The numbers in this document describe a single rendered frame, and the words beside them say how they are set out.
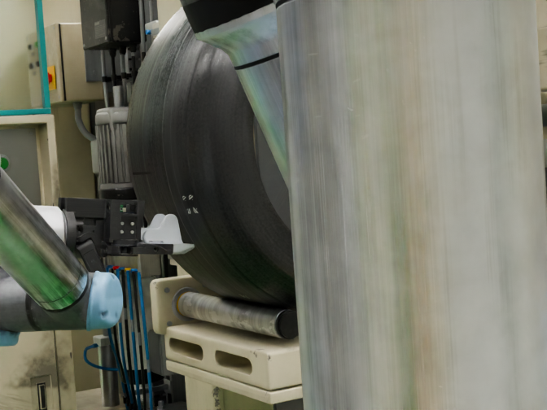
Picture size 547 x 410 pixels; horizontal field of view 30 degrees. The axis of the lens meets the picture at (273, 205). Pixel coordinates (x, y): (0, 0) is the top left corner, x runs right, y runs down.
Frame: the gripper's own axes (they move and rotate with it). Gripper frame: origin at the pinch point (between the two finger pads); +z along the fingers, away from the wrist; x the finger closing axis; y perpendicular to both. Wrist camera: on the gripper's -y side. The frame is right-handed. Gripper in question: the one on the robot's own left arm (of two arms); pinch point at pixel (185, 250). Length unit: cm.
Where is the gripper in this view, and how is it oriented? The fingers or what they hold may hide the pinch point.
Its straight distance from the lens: 155.3
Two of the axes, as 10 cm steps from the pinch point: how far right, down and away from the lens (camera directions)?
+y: 0.4, -10.0, 0.2
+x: -5.2, 0.0, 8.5
